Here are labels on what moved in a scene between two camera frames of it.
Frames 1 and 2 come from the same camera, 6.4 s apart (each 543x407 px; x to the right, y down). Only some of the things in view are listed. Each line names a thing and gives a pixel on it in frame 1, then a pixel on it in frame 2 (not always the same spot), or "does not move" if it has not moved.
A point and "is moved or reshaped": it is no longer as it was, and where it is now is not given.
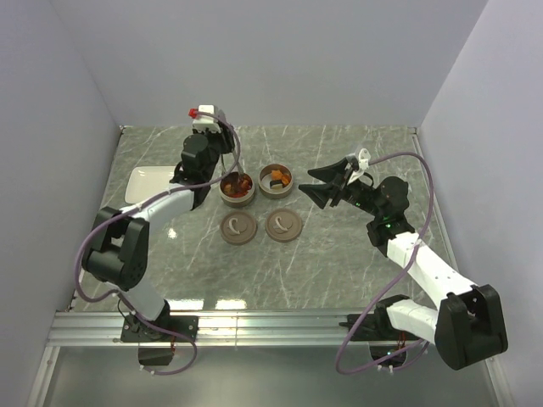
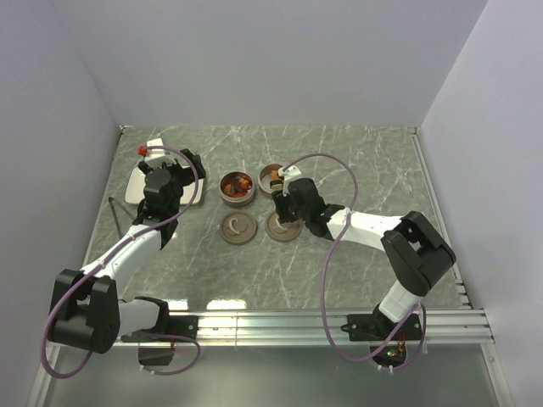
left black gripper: (223, 136) -> (187, 173)
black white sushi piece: (277, 184) does not move
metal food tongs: (242, 172) is moved or reshaped
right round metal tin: (265, 178) does not move
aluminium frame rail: (276, 328) does not move
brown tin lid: (283, 225) does not move
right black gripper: (336, 173) -> (282, 206)
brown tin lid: (238, 227) does not move
